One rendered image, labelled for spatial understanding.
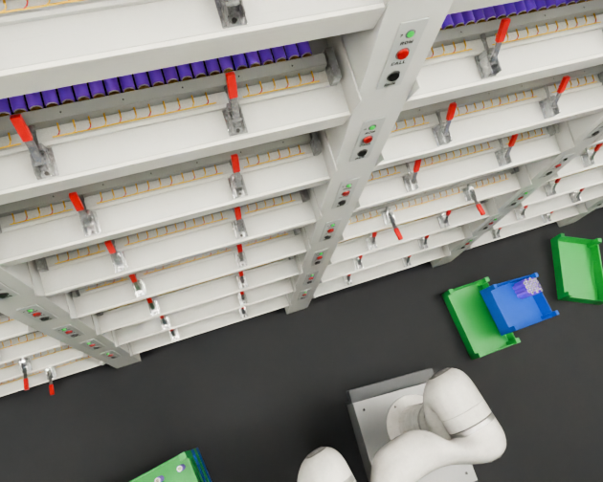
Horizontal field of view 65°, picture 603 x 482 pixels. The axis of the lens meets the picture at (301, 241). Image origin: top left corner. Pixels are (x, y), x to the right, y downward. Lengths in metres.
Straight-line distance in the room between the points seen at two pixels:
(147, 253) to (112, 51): 0.60
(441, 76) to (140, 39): 0.49
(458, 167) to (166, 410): 1.38
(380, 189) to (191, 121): 0.58
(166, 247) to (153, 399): 1.01
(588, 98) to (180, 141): 0.92
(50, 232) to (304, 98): 0.49
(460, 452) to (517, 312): 1.13
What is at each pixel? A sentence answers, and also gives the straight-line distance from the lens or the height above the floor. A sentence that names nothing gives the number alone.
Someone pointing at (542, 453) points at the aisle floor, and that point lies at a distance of 2.27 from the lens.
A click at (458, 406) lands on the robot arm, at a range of 1.26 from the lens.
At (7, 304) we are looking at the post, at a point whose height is 0.97.
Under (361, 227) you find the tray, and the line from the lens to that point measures 1.34.
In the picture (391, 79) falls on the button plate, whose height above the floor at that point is 1.43.
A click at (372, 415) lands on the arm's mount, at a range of 1.62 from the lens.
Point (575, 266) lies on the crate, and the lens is 2.56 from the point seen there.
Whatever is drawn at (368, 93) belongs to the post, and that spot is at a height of 1.40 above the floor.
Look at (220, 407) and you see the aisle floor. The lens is 1.95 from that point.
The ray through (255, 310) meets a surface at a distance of 1.84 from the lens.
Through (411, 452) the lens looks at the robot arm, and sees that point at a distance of 1.18.
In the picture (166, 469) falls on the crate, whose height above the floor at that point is 0.32.
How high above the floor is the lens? 1.95
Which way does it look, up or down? 67 degrees down
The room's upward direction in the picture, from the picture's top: 16 degrees clockwise
